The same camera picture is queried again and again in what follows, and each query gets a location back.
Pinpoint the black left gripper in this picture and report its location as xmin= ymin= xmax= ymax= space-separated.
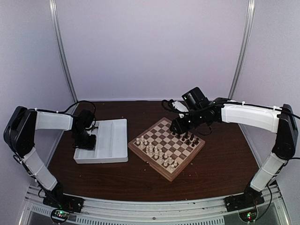
xmin=73 ymin=129 xmax=96 ymax=150

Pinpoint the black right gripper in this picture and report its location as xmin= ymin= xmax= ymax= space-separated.
xmin=169 ymin=108 xmax=204 ymax=135

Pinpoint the wooden chess board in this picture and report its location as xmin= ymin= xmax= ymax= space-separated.
xmin=128 ymin=118 xmax=205 ymax=181

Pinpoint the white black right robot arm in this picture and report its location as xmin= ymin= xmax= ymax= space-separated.
xmin=167 ymin=87 xmax=299 ymax=207

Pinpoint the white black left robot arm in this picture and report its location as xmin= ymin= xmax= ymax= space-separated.
xmin=3 ymin=106 xmax=96 ymax=208

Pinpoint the white chess pieces group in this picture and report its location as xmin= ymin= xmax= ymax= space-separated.
xmin=133 ymin=137 xmax=183 ymax=173

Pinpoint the left controller board with LEDs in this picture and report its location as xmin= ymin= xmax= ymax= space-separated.
xmin=50 ymin=209 xmax=70 ymax=224

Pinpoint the controller board with leds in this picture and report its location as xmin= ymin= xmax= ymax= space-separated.
xmin=239 ymin=208 xmax=258 ymax=223
xmin=50 ymin=209 xmax=70 ymax=224

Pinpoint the right controller board with LEDs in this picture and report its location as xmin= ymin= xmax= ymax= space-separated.
xmin=239 ymin=208 xmax=258 ymax=223

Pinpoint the white plastic sorting tray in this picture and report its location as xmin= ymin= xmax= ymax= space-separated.
xmin=73 ymin=119 xmax=128 ymax=164

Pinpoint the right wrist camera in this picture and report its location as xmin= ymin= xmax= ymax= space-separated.
xmin=171 ymin=101 xmax=189 ymax=119

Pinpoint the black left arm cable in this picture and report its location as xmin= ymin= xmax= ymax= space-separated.
xmin=63 ymin=100 xmax=98 ymax=122

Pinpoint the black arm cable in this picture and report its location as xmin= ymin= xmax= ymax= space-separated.
xmin=63 ymin=100 xmax=98 ymax=122
xmin=161 ymin=99 xmax=300 ymax=136

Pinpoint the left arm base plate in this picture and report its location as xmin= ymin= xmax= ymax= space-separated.
xmin=43 ymin=195 xmax=84 ymax=213

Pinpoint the aluminium front frame rail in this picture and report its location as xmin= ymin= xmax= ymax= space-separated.
xmin=16 ymin=184 xmax=292 ymax=225

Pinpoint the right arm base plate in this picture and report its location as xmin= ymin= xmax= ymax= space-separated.
xmin=224 ymin=193 xmax=265 ymax=212

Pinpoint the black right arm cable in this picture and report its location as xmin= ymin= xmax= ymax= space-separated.
xmin=161 ymin=99 xmax=300 ymax=136

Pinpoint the aluminium right corner post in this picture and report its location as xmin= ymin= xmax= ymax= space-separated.
xmin=228 ymin=0 xmax=255 ymax=99

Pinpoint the aluminium corner post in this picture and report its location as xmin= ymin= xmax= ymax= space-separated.
xmin=49 ymin=0 xmax=78 ymax=102
xmin=228 ymin=0 xmax=255 ymax=99

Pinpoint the aluminium left corner post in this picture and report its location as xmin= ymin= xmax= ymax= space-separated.
xmin=49 ymin=0 xmax=78 ymax=102

